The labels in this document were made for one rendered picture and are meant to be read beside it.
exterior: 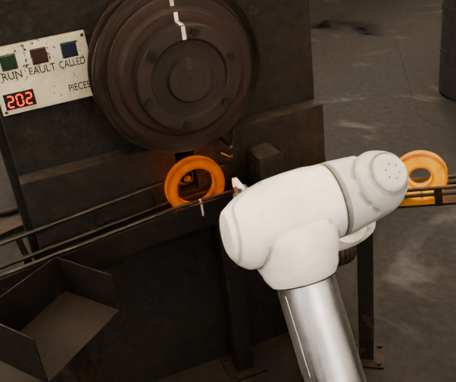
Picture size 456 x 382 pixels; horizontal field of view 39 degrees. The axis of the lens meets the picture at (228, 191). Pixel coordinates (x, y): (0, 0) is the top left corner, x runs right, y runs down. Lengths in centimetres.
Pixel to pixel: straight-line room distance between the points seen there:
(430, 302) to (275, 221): 169
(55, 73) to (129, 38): 26
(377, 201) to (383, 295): 161
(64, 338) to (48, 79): 69
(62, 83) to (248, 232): 97
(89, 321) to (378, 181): 94
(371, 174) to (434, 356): 144
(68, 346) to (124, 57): 73
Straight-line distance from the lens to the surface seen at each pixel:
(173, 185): 189
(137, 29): 168
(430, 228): 306
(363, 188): 104
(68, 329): 173
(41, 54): 180
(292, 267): 102
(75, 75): 184
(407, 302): 263
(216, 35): 168
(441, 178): 196
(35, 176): 190
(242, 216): 101
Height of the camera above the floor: 164
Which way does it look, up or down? 28 degrees down
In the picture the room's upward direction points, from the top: 7 degrees counter-clockwise
